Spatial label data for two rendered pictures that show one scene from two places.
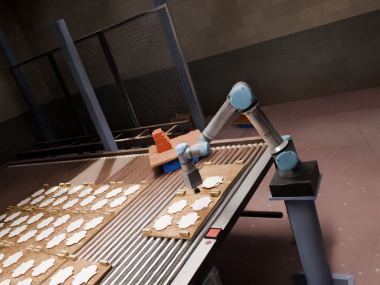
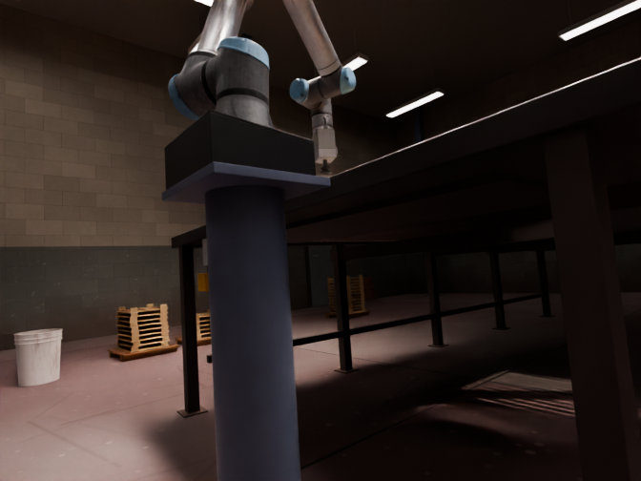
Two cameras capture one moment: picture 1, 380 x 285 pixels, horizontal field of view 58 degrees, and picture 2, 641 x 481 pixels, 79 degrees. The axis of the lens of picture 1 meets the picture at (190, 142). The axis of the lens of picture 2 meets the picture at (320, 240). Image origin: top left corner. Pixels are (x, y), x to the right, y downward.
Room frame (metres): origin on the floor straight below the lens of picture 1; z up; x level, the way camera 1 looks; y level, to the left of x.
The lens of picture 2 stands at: (2.21, -1.29, 0.67)
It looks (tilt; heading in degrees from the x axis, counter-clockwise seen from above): 5 degrees up; 106
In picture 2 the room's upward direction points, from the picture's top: 4 degrees counter-clockwise
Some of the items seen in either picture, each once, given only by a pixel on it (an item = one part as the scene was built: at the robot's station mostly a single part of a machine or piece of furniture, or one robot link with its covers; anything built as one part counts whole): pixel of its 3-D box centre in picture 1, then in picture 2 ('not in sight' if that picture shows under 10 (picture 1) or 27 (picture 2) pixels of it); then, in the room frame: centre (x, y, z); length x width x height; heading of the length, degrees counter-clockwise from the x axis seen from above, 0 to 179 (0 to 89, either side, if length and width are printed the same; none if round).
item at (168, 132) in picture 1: (103, 173); not in sight; (4.32, 1.23, 0.51); 2.98 x 0.39 x 1.02; 53
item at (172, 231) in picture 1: (183, 214); not in sight; (1.83, 0.18, 0.93); 0.41 x 0.35 x 0.02; 144
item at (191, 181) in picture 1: (191, 176); (326, 144); (1.87, 0.06, 1.13); 0.10 x 0.09 x 0.16; 30
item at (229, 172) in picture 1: (212, 179); not in sight; (2.17, -0.06, 0.93); 0.41 x 0.35 x 0.02; 143
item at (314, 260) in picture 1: (310, 242); (255, 386); (1.82, -0.52, 0.44); 0.38 x 0.38 x 0.87; 56
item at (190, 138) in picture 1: (176, 146); not in sight; (2.81, 0.12, 1.03); 0.50 x 0.50 x 0.02; 3
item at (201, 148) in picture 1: (200, 148); (309, 93); (1.85, -0.05, 1.29); 0.11 x 0.11 x 0.08; 74
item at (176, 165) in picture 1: (178, 155); not in sight; (2.74, 0.13, 0.97); 0.31 x 0.31 x 0.10; 3
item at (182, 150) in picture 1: (184, 153); (320, 102); (1.86, 0.05, 1.29); 0.09 x 0.08 x 0.11; 74
